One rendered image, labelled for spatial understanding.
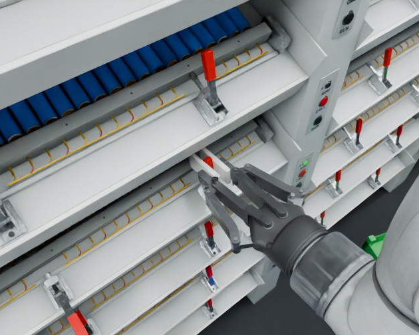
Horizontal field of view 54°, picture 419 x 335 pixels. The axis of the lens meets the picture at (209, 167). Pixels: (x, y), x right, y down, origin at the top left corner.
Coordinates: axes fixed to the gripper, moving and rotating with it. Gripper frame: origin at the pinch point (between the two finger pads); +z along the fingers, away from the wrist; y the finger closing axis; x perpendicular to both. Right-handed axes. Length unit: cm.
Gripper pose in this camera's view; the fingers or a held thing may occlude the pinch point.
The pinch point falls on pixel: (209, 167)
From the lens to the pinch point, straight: 61.2
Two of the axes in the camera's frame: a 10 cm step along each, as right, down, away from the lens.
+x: -0.8, -6.9, -7.2
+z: -6.1, -5.3, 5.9
